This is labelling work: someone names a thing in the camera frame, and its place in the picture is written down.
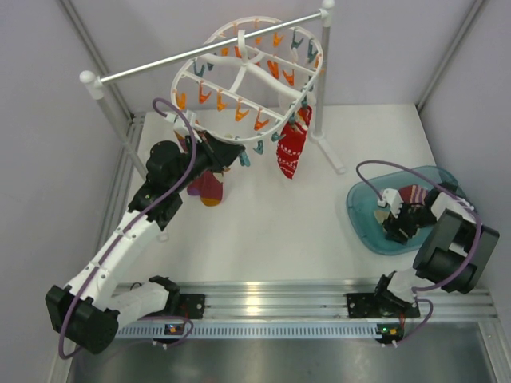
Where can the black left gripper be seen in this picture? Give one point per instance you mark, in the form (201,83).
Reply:
(220,154)

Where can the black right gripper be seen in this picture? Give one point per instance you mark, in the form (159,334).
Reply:
(393,226)

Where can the striped pink purple sock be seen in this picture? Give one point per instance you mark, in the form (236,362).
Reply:
(413,195)

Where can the white round clip hanger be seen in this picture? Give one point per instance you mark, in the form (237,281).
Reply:
(252,83)

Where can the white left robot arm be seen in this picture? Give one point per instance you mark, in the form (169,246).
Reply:
(86,311)

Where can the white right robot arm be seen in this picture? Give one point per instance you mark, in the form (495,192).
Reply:
(451,258)

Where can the teal plastic basin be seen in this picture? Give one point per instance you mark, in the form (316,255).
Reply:
(361,203)

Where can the maroon sock pair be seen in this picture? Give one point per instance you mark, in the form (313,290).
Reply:
(209,188)

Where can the red patterned sock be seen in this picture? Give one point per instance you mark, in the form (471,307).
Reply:
(290,147)

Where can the white metal drying rack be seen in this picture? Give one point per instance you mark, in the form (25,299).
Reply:
(254,79)

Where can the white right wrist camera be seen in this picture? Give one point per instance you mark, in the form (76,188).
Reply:
(392,199)

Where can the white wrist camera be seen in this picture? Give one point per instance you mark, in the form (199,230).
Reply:
(178,123)
(392,199)

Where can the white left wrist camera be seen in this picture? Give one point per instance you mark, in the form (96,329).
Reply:
(178,123)

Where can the aluminium rail base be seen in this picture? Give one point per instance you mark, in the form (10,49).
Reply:
(307,310)

